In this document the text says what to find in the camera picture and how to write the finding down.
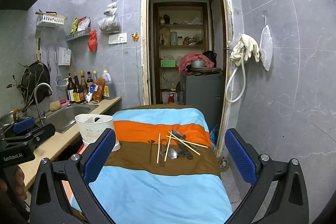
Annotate dark-handled knife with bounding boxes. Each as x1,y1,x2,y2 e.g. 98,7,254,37
176,141,194,160

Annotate steel sink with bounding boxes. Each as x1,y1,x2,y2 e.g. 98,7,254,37
35,103,100,134

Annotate striped blue orange brown blanket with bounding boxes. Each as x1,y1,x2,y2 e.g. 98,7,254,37
62,105,233,224

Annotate person's left hand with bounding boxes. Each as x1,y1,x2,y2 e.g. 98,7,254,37
0,165,28,201

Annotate white plastic utensil holder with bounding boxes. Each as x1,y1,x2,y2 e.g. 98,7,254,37
75,114,121,152

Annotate pink red cloth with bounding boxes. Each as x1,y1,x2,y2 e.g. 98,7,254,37
179,53,215,72

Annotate worn door frame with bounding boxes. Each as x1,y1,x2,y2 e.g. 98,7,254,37
140,0,235,159

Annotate grey wall shelf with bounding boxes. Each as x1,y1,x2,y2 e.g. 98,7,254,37
66,28,92,42

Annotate wooden spatula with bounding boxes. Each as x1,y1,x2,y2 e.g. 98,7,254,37
35,36,43,62

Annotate blue white packet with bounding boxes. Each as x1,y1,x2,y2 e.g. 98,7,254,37
85,85,96,103

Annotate metal faucet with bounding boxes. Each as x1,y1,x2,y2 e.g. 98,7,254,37
34,83,53,125

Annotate white hose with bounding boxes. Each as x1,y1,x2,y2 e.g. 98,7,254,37
225,55,247,103

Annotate blue plastic bag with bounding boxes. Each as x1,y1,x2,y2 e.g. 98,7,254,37
209,124,218,146

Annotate dark pump bottle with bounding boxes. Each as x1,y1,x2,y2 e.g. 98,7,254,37
67,73,77,103

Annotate dry twig branches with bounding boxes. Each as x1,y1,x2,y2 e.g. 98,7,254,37
6,62,46,110

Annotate cream rubber gloves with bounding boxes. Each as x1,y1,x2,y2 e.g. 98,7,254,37
230,33,260,66

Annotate red cap sauce bottle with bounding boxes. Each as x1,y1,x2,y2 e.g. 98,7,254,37
86,71,95,94

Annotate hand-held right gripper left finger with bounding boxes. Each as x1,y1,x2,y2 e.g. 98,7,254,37
30,128,116,224

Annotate grey appliance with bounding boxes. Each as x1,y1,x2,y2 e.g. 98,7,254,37
179,70,224,107

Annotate metal pot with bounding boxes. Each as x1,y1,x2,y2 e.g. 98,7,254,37
190,59,206,69

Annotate black wok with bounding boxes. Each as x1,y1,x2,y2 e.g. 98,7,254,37
21,61,52,105

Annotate white mesh strainer bag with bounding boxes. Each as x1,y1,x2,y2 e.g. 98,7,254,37
259,14,274,72

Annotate red seasoning packet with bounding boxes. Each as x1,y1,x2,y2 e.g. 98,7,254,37
77,17,91,32

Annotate red plastic bag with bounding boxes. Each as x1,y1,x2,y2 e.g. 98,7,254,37
88,30,98,53

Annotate metal mesh skimmer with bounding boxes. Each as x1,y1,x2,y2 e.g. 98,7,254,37
54,50,68,92

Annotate wooden shelf unit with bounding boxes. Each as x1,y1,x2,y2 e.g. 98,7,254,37
153,2,210,105

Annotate white slotted wall basket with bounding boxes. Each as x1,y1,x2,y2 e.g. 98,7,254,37
36,13,67,28

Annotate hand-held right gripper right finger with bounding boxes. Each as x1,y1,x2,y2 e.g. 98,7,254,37
224,128,310,224

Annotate white power cable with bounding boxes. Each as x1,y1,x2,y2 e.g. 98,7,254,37
136,41,141,89

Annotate large dark vinegar jug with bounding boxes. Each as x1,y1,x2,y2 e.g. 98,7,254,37
101,69,117,100

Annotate black bag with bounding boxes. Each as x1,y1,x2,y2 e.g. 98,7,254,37
203,50,217,65

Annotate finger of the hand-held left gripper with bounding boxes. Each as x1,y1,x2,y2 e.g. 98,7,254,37
11,116,36,135
27,123,56,147

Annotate clear bag of dried goods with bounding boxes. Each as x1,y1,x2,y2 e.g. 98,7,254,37
97,2,121,34

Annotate metal tongs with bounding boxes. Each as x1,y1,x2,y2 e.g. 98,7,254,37
159,138,168,167

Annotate wooden board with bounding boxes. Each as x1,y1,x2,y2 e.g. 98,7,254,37
189,67,222,73

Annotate large metal spoon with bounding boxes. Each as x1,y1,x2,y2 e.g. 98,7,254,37
168,141,178,160

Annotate tall soy sauce bottle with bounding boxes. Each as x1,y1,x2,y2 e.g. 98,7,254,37
73,71,85,103

